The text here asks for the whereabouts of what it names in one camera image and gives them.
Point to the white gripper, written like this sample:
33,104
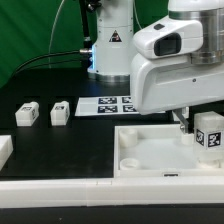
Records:
171,83

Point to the white square tabletop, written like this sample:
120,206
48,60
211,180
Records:
157,151

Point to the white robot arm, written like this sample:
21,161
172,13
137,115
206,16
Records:
193,28

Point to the white sheet with markers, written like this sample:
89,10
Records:
104,105

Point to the white U-shaped obstacle fence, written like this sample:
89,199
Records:
112,191

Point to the green backdrop curtain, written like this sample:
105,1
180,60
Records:
29,28

